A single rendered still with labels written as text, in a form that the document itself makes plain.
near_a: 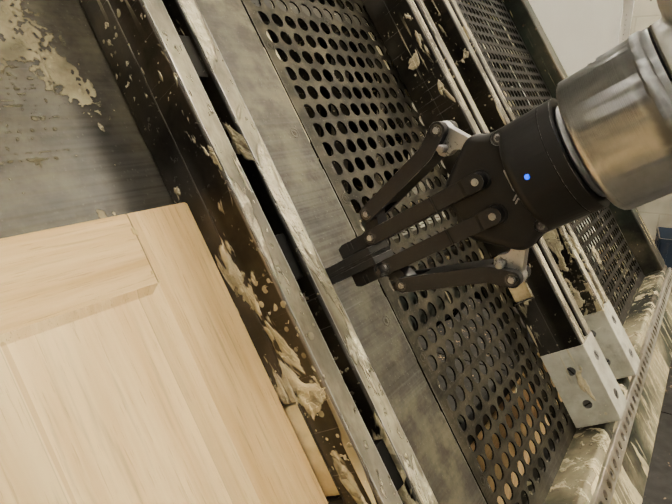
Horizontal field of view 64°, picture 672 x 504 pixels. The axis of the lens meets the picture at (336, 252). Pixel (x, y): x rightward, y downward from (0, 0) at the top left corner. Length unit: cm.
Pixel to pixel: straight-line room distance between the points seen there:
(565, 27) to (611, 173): 372
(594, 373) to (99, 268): 72
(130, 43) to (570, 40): 367
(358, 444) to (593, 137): 26
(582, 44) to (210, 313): 372
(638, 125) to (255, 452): 33
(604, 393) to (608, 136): 65
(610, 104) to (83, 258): 33
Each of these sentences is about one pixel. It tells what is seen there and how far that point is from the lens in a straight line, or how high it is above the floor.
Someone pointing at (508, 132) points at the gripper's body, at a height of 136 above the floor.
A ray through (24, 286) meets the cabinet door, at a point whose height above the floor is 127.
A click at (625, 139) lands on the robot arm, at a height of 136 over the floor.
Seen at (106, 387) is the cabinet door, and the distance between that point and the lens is 38.
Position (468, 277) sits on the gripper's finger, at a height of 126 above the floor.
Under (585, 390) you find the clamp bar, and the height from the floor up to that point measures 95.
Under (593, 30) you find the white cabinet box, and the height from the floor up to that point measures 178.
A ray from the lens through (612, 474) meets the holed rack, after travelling 89.
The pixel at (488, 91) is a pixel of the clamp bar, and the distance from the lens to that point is 104.
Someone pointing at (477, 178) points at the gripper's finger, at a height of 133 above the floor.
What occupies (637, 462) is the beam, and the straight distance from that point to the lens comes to 102.
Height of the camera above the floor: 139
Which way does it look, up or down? 16 degrees down
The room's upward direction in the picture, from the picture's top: straight up
